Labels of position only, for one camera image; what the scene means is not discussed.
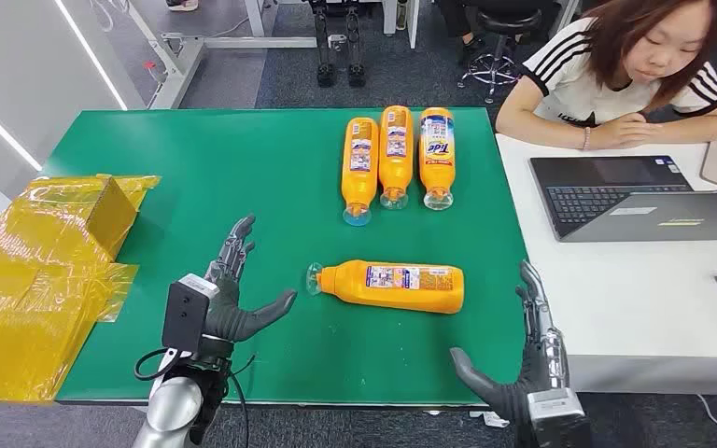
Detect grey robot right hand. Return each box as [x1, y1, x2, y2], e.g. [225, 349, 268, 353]
[449, 259, 571, 429]

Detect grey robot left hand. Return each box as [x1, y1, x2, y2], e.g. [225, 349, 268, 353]
[200, 215, 299, 358]

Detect orange detergent bottle clear cap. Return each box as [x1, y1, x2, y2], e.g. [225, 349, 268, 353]
[378, 105, 415, 211]
[341, 117, 380, 228]
[306, 259, 466, 315]

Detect orange bottle blue logo label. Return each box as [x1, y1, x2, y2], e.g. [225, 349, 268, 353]
[418, 107, 457, 212]

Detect white paper scrap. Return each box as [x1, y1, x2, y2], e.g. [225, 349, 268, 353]
[470, 411, 512, 429]

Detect dark grey laptop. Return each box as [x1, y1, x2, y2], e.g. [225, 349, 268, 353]
[529, 154, 717, 244]

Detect yellow taped cardboard box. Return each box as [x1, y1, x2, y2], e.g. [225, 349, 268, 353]
[0, 174, 162, 403]

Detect background humanoid robot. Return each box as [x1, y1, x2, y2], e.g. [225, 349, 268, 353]
[308, 0, 367, 89]

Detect white desk leg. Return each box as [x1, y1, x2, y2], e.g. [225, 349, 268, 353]
[383, 0, 422, 49]

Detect black stool chrome base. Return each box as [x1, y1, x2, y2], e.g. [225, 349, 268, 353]
[457, 7, 543, 105]

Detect person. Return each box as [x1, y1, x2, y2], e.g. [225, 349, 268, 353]
[435, 0, 486, 66]

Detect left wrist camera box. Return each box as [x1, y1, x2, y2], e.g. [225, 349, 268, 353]
[162, 273, 219, 355]

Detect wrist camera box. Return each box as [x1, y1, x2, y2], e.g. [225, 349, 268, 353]
[527, 387, 594, 448]
[162, 273, 219, 355]

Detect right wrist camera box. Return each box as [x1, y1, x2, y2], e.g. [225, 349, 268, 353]
[527, 387, 594, 448]

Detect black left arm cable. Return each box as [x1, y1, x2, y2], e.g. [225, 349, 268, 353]
[134, 347, 251, 448]

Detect white desk frame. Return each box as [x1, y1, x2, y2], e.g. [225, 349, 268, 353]
[128, 0, 317, 111]

